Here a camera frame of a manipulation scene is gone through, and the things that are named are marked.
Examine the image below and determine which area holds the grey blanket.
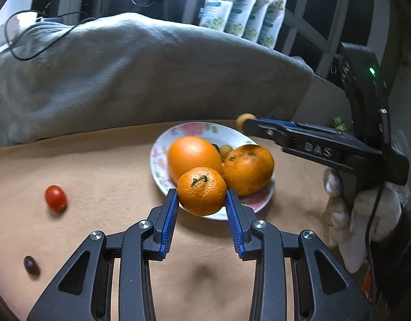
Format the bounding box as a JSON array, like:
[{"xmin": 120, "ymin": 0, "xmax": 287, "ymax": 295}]
[{"xmin": 0, "ymin": 13, "xmax": 315, "ymax": 149}]

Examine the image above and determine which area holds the white power strip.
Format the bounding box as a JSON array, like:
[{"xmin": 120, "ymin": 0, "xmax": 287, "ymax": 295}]
[{"xmin": 0, "ymin": 16, "xmax": 20, "ymax": 48}]

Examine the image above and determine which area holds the large rough-skinned orange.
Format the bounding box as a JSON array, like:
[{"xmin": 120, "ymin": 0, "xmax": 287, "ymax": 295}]
[{"xmin": 223, "ymin": 144, "xmax": 275, "ymax": 196}]

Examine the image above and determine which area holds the person's right hand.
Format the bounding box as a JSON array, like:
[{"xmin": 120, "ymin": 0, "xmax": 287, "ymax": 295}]
[{"xmin": 323, "ymin": 169, "xmax": 410, "ymax": 273}]

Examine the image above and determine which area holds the red cherry tomato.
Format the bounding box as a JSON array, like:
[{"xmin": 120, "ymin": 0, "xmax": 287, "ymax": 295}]
[{"xmin": 45, "ymin": 185, "xmax": 68, "ymax": 212}]

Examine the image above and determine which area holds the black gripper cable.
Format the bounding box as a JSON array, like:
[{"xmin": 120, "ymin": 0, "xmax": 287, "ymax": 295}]
[{"xmin": 365, "ymin": 108, "xmax": 391, "ymax": 275}]

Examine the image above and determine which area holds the tan longan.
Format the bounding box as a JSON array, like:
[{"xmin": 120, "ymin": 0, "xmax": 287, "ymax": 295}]
[{"xmin": 236, "ymin": 114, "xmax": 256, "ymax": 131}]

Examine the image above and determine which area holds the small mandarin with stem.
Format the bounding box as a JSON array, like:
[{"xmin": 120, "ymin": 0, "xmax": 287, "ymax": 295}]
[{"xmin": 177, "ymin": 167, "xmax": 228, "ymax": 217}]

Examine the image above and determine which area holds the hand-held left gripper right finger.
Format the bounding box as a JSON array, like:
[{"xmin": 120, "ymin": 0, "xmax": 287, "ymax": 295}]
[{"xmin": 226, "ymin": 190, "xmax": 378, "ymax": 321}]

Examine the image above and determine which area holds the black power cable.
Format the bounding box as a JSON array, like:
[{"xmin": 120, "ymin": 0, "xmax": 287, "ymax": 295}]
[{"xmin": 6, "ymin": 3, "xmax": 96, "ymax": 61}]

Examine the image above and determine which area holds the smooth orange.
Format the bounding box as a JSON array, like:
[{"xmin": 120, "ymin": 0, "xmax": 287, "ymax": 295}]
[{"xmin": 168, "ymin": 136, "xmax": 223, "ymax": 188}]

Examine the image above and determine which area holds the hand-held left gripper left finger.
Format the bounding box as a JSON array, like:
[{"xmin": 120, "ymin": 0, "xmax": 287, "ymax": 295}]
[{"xmin": 26, "ymin": 189, "xmax": 179, "ymax": 321}]

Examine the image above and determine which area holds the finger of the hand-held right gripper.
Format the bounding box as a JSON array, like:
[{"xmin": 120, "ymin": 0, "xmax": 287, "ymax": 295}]
[
  {"xmin": 242, "ymin": 117, "xmax": 411, "ymax": 185},
  {"xmin": 257, "ymin": 118, "xmax": 354, "ymax": 135}
]

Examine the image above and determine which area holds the person's right forearm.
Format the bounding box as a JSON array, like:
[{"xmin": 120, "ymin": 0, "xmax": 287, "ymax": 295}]
[{"xmin": 369, "ymin": 204, "xmax": 411, "ymax": 311}]

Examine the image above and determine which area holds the white floral plate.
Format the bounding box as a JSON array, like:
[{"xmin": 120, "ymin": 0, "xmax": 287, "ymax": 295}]
[{"xmin": 150, "ymin": 122, "xmax": 276, "ymax": 221}]

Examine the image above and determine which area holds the white refill pouch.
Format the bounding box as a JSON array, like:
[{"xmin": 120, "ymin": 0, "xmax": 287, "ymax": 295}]
[
  {"xmin": 199, "ymin": 0, "xmax": 247, "ymax": 29},
  {"xmin": 242, "ymin": 0, "xmax": 277, "ymax": 41},
  {"xmin": 226, "ymin": 0, "xmax": 261, "ymax": 36},
  {"xmin": 257, "ymin": 0, "xmax": 288, "ymax": 49}
]

